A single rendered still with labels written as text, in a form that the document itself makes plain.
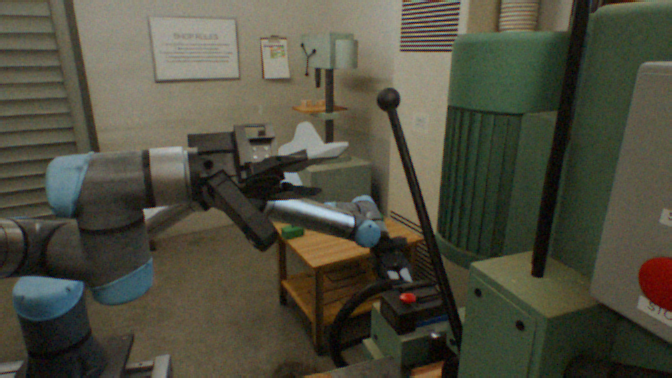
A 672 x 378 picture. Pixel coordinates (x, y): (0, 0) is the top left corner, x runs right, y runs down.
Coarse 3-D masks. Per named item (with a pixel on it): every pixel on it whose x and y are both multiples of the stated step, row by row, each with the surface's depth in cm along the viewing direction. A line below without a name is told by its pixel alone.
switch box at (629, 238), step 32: (640, 96) 25; (640, 128) 25; (640, 160) 25; (640, 192) 26; (608, 224) 28; (640, 224) 26; (608, 256) 28; (640, 256) 26; (608, 288) 28; (640, 288) 26; (640, 320) 27
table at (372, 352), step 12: (372, 348) 91; (372, 360) 84; (384, 360) 83; (336, 372) 80; (348, 372) 80; (360, 372) 80; (372, 372) 80; (384, 372) 80; (396, 372) 80; (408, 372) 80
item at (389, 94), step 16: (384, 96) 59; (400, 128) 59; (400, 144) 58; (416, 176) 57; (416, 192) 56; (416, 208) 55; (432, 240) 54; (432, 256) 53; (448, 288) 52; (448, 304) 51; (448, 368) 49
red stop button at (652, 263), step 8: (648, 264) 25; (656, 264) 24; (664, 264) 24; (640, 272) 25; (648, 272) 25; (656, 272) 24; (664, 272) 24; (640, 280) 25; (648, 280) 25; (656, 280) 24; (664, 280) 24; (648, 288) 25; (656, 288) 24; (664, 288) 24; (648, 296) 25; (656, 296) 24; (664, 296) 24; (656, 304) 25; (664, 304) 24
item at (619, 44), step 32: (608, 32) 33; (640, 32) 31; (608, 64) 33; (640, 64) 31; (608, 96) 33; (576, 128) 36; (608, 128) 34; (576, 160) 37; (608, 160) 34; (576, 192) 37; (608, 192) 34; (576, 224) 37; (576, 256) 38; (640, 352) 33
